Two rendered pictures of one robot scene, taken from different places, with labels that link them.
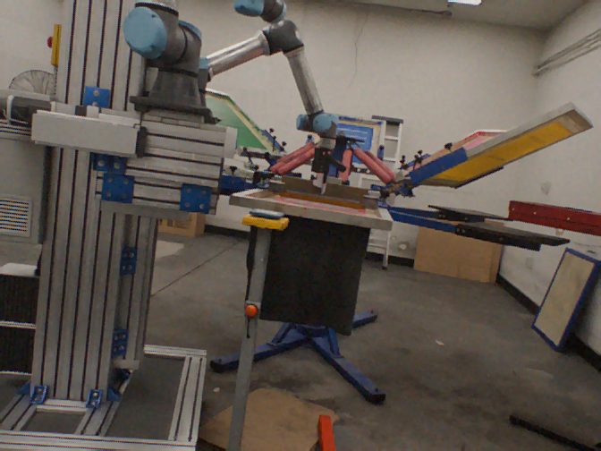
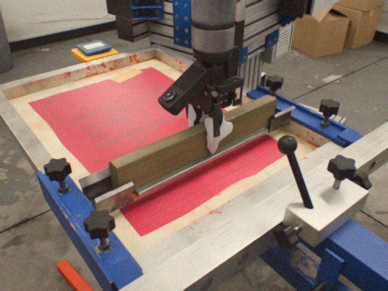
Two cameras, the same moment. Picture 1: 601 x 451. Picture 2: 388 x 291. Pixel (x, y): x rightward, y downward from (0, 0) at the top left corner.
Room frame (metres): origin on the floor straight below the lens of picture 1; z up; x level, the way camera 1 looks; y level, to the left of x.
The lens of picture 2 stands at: (2.88, -0.52, 1.45)
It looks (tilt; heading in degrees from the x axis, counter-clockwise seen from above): 36 degrees down; 136
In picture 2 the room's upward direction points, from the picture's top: straight up
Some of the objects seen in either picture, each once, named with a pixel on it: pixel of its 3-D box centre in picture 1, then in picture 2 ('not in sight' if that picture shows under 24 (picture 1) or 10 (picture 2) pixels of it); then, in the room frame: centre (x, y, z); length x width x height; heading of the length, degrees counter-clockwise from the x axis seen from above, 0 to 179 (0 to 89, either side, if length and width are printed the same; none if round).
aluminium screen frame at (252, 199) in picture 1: (318, 204); (148, 118); (2.23, -0.06, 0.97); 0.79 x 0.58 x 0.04; 174
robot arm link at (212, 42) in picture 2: (326, 143); (211, 36); (2.44, -0.06, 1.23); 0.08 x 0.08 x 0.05
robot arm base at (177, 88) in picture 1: (176, 88); not in sight; (1.60, 0.43, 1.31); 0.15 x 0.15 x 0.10
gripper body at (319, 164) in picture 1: (322, 161); (214, 78); (2.44, -0.06, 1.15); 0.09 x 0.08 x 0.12; 84
